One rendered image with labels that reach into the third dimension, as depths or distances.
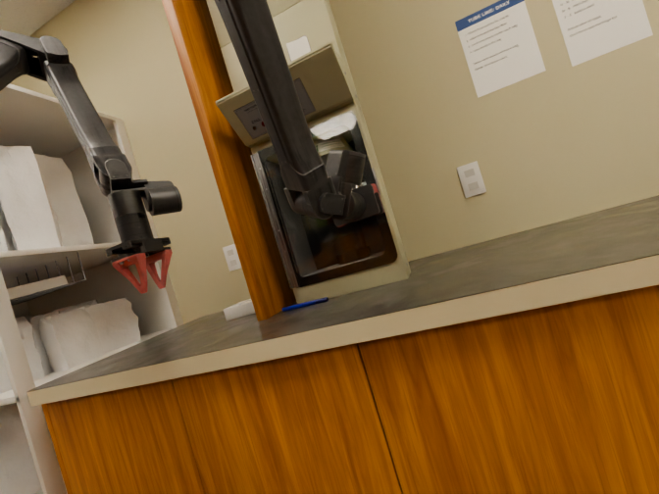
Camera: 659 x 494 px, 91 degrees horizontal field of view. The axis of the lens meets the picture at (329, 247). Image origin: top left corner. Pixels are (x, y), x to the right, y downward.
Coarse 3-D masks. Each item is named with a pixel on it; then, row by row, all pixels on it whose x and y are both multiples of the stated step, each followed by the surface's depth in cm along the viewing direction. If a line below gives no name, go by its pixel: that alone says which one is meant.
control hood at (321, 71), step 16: (320, 48) 72; (288, 64) 74; (304, 64) 74; (320, 64) 74; (336, 64) 74; (304, 80) 76; (320, 80) 76; (336, 80) 76; (240, 96) 79; (320, 96) 79; (336, 96) 79; (352, 96) 80; (224, 112) 82; (320, 112) 82; (240, 128) 86; (256, 144) 90
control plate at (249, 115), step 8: (296, 80) 76; (296, 88) 78; (304, 88) 78; (304, 96) 79; (248, 104) 81; (304, 104) 80; (312, 104) 80; (240, 112) 82; (248, 112) 82; (256, 112) 82; (304, 112) 82; (312, 112) 82; (240, 120) 84; (248, 120) 84; (256, 120) 84; (248, 128) 85; (264, 128) 85; (256, 136) 87
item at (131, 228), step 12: (132, 216) 63; (144, 216) 65; (120, 228) 62; (132, 228) 62; (144, 228) 64; (132, 240) 60; (144, 240) 62; (156, 240) 65; (168, 240) 68; (108, 252) 61; (120, 252) 63
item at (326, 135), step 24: (336, 120) 82; (336, 144) 83; (360, 144) 81; (264, 168) 90; (288, 216) 89; (384, 216) 81; (288, 240) 89; (312, 240) 87; (336, 240) 85; (360, 240) 83; (384, 240) 81; (312, 264) 88; (336, 264) 86; (360, 264) 84; (384, 264) 82
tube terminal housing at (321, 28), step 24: (312, 0) 83; (288, 24) 85; (312, 24) 83; (312, 48) 84; (336, 48) 82; (240, 72) 91; (360, 120) 82; (264, 144) 90; (384, 192) 86; (408, 264) 91; (312, 288) 90; (336, 288) 87; (360, 288) 85
